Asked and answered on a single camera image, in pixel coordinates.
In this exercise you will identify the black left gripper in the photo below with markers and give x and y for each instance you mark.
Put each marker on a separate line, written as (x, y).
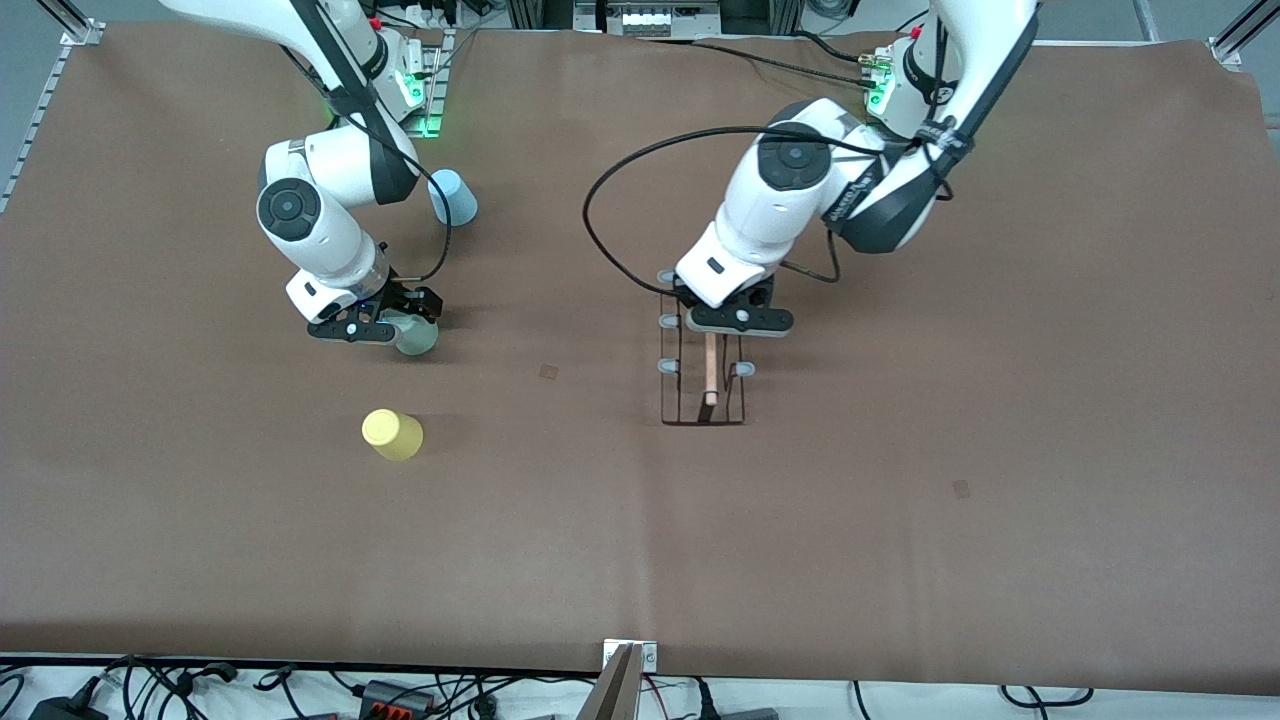
(759, 293)

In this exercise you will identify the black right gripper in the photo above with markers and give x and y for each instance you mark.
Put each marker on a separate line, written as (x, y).
(408, 299)

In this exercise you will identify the pale green cup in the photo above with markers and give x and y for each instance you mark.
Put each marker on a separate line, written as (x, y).
(418, 340)

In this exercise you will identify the yellow cup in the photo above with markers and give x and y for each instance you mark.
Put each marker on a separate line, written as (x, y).
(392, 435)

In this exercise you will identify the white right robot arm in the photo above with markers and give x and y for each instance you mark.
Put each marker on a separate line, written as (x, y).
(320, 230)

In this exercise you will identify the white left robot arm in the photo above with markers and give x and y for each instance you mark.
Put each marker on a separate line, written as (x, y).
(780, 200)

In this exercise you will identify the light blue cup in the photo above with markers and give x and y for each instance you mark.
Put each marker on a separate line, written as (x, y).
(458, 205)

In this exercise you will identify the brown table cover sheet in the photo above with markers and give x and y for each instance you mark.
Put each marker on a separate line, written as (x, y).
(700, 550)

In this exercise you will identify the white power strip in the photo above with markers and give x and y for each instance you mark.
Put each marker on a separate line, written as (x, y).
(430, 15)

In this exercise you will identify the white connector terminal block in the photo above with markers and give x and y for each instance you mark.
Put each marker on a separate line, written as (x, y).
(645, 18)

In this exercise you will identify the black orange connector block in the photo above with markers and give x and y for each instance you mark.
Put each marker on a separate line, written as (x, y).
(395, 698)

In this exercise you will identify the black plug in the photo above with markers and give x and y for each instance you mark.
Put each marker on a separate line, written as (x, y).
(705, 705)

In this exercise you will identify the grey flat box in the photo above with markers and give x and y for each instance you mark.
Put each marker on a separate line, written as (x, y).
(750, 715)

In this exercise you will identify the black power adapter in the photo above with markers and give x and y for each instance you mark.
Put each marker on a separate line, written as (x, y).
(65, 710)

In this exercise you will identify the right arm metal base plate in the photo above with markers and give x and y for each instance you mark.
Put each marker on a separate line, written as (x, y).
(438, 70)

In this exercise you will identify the aluminium post with bracket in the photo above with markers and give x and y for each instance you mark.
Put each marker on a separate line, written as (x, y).
(612, 695)

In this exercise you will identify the perforated metal rail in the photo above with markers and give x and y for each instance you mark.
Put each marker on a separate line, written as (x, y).
(42, 115)

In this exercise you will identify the aluminium frame profile with bracket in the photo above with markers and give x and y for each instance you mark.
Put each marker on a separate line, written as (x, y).
(1225, 52)
(82, 33)

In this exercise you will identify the grey frame strut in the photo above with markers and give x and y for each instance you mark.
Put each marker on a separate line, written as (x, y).
(1147, 20)

